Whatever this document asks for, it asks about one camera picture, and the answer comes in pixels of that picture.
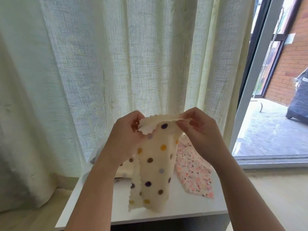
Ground dark balcony window frame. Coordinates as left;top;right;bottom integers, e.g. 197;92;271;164
252;0;298;98

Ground white linen curtain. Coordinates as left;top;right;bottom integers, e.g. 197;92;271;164
0;0;256;212

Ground person's left hand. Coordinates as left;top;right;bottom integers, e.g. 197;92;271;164
98;110;146;167

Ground person's left forearm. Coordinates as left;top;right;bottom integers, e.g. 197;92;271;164
65;158;123;231

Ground person's right hand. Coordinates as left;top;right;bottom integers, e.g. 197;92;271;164
175;107;233;167

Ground person's right forearm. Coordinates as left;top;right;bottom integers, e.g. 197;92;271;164
212;154;286;231

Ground dark blue tarpaulin cover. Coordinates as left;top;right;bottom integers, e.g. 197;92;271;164
286;68;308;124

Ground pink floral cloths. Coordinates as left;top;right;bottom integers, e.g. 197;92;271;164
174;134;215;199

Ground white sliding door frame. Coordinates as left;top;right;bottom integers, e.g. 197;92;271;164
230;0;308;169

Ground white table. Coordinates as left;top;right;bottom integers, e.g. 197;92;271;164
54;163;229;231

